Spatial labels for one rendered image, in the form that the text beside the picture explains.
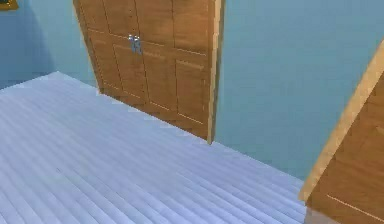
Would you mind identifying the silver door handle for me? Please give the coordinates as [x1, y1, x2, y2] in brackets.
[128, 34, 143, 56]

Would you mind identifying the gold framed wall picture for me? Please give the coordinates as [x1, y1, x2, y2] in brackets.
[0, 0, 19, 11]

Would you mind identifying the brown wooden room door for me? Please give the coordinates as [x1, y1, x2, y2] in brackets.
[298, 39, 384, 224]
[72, 0, 226, 145]

